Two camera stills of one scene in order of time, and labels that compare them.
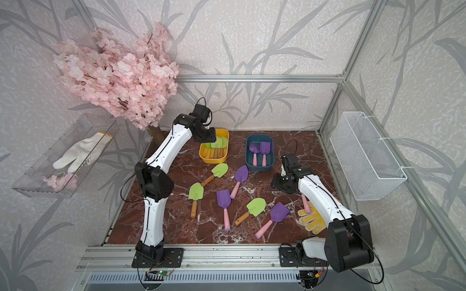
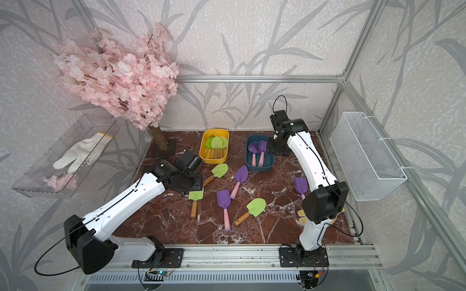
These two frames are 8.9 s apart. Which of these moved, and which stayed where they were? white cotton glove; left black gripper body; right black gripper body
Moved: right black gripper body; left black gripper body
Stayed: white cotton glove
